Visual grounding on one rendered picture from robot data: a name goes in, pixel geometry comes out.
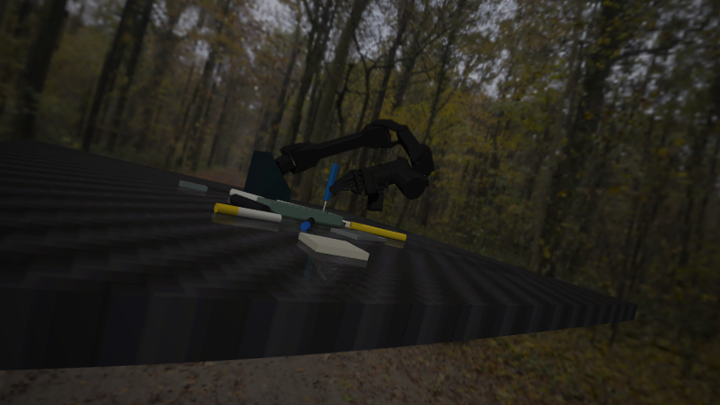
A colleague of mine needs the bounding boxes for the blue stylus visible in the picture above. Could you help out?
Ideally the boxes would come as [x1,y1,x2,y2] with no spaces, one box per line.
[323,164,339,211]

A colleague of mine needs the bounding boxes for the grey keyboard with white letter keys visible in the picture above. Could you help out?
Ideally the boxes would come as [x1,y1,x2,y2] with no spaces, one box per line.
[257,196,343,227]

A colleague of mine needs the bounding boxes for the beige flat slab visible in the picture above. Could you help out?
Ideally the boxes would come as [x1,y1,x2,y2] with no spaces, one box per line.
[298,233,369,261]

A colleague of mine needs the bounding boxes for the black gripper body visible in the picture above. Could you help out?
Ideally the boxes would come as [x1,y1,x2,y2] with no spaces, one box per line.
[351,163,392,195]

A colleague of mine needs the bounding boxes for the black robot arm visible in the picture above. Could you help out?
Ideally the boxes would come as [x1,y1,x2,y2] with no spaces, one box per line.
[275,118,435,211]

